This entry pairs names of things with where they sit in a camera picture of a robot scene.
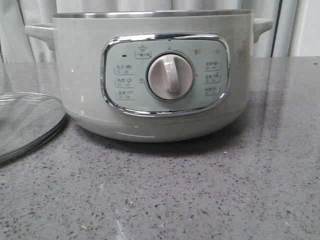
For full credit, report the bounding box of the pale green electric pot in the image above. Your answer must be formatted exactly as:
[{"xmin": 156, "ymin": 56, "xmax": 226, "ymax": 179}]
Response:
[{"xmin": 24, "ymin": 9, "xmax": 274, "ymax": 144}]

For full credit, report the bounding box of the glass pot lid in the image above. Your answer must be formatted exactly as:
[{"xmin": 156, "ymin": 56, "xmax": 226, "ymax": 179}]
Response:
[{"xmin": 0, "ymin": 92, "xmax": 67, "ymax": 164}]

